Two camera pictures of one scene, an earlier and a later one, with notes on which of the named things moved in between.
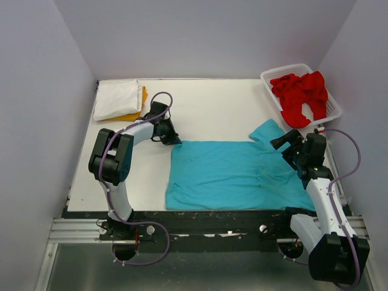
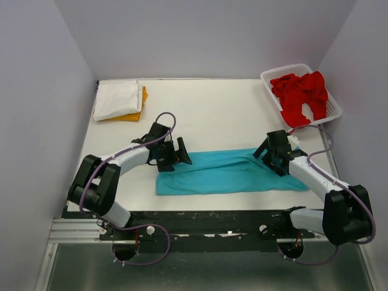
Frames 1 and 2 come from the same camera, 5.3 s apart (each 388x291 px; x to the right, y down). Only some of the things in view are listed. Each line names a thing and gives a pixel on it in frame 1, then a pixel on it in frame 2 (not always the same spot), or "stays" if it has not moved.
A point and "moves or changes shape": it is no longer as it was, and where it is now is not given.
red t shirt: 293,91 stays
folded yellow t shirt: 130,117 stays
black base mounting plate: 217,230 stays
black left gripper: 173,138 to 180,156
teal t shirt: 254,174 moves or changes shape
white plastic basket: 333,110 stays
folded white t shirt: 116,97 stays
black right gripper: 291,137 to 266,160
